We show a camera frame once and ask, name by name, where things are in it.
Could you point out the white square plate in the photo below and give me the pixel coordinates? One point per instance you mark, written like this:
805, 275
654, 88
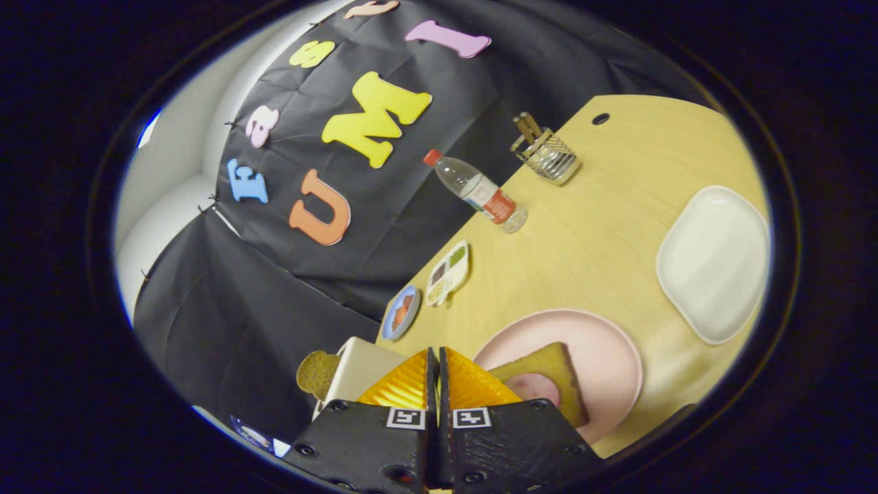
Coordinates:
713, 264

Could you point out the white toaster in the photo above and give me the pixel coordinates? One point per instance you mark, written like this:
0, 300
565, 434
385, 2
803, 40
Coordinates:
363, 374

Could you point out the toasted bread slice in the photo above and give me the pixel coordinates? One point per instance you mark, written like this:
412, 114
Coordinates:
549, 363

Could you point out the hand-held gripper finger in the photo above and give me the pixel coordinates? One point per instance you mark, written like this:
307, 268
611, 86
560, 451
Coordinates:
432, 384
444, 384

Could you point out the brown bread slice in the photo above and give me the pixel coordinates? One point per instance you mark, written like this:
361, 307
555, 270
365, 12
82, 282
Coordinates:
315, 374

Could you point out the white divided condiment tray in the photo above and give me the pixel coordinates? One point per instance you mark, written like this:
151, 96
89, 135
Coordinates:
449, 271

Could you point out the pink ham slice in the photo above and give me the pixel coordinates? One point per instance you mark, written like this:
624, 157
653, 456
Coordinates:
538, 390

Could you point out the pink round plate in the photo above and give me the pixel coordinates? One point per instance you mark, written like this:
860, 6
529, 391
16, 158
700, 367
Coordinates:
603, 363

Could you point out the red food pieces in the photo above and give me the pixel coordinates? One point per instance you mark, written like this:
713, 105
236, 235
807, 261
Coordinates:
402, 311

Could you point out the ceiling light panel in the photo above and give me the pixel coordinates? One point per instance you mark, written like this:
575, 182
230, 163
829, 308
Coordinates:
146, 132

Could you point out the clear bottle with red cap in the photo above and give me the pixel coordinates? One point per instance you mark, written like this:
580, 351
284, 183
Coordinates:
480, 192

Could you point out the blue plate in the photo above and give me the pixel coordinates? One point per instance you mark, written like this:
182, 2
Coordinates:
388, 332

